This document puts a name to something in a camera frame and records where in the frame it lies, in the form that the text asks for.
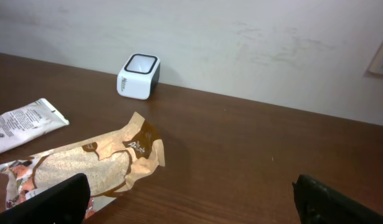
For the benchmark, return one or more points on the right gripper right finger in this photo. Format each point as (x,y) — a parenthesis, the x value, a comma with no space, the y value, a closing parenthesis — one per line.
(317,203)

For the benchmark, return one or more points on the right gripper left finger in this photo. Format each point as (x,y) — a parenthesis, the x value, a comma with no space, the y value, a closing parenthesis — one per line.
(65,202)

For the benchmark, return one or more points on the beige brown snack bag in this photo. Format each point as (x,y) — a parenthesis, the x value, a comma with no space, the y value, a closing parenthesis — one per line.
(112,162)

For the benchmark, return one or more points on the white cream tube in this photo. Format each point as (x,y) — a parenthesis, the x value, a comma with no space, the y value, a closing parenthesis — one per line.
(24,124)

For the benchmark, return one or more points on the white barcode scanner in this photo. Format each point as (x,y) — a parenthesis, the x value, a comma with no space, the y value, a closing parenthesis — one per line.
(139,76)

